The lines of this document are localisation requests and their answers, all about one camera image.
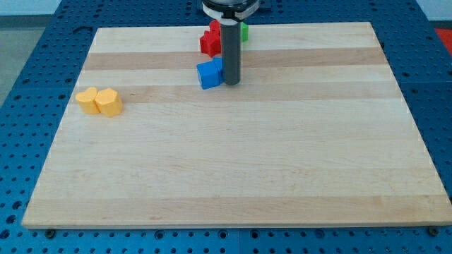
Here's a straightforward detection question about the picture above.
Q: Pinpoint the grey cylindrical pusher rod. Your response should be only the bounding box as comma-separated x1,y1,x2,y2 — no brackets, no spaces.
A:
220,19,241,85

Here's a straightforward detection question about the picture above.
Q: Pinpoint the yellow heart block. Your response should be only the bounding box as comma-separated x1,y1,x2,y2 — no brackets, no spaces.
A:
76,87,100,114

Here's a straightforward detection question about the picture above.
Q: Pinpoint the blue cube block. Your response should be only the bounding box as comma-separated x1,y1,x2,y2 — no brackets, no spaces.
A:
196,57,224,90

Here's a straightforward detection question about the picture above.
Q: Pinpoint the yellow pentagon block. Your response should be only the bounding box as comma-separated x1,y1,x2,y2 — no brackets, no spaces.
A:
95,88,124,117

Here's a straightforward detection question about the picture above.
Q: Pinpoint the wooden board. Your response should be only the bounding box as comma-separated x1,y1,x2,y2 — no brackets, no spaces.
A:
22,22,451,229

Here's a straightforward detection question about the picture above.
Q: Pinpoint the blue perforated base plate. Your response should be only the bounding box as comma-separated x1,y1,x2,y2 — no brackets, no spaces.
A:
1,0,451,253

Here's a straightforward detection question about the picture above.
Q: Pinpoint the red star block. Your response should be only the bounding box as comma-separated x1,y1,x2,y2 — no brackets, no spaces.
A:
199,30,221,57

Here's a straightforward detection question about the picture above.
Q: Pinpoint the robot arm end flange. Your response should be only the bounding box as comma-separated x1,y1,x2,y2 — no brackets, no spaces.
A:
201,0,260,22

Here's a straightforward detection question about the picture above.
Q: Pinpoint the green block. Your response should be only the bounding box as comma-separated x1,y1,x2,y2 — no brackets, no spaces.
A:
241,22,249,42

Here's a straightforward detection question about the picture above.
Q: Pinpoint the red block behind rod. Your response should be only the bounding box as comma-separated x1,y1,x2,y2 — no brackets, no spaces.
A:
209,20,220,36

